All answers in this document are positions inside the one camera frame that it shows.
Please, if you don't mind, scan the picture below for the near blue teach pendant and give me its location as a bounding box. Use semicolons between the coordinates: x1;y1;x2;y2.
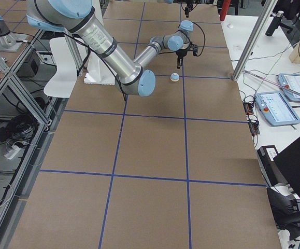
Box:
255;91;300;127

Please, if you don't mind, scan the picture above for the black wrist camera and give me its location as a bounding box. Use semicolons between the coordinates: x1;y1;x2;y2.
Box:
189;44;198;57

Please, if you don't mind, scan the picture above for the grey box under table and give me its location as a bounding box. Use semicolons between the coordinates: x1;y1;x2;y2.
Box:
17;52;40;77

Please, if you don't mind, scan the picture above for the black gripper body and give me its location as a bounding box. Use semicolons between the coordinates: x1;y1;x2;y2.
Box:
185;0;195;7
176;47;190;58

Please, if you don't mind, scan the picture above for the far blue teach pendant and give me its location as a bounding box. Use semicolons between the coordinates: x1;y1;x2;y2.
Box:
278;74;300;102

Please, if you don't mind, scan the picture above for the orange circuit board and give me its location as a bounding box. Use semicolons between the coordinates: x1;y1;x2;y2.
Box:
243;101;260;137

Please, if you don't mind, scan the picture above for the blue teach pendant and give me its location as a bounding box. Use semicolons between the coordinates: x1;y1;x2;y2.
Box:
255;91;300;127
278;74;300;102

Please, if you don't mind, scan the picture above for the white pedestal column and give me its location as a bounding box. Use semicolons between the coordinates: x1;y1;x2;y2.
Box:
84;1;115;85

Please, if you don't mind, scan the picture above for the aluminium frame table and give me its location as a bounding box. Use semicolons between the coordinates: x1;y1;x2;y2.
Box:
0;23;62;248

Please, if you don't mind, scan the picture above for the white chair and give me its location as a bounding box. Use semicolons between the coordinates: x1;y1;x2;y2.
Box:
44;37;78;98

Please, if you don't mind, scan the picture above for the black monitor on stand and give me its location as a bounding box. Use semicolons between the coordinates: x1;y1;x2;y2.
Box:
267;137;300;229

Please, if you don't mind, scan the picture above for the aluminium frame post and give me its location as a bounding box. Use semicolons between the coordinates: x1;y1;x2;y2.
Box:
231;0;278;81

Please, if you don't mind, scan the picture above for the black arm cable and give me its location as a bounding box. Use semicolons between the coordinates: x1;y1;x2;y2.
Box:
157;22;206;57

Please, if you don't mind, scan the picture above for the red fire extinguisher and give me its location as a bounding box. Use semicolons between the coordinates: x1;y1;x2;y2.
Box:
220;0;231;21

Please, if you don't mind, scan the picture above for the white power strip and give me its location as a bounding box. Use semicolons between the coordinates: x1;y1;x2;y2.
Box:
4;145;21;160

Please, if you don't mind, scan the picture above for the black desktop box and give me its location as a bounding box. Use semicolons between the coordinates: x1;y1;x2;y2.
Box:
256;145;290;187

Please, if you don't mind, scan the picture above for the blue and cream bell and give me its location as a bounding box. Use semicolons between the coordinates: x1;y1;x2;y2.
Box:
170;73;180;82

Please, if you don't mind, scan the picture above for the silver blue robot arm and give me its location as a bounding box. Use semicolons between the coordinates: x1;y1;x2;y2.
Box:
164;0;197;18
27;0;198;96

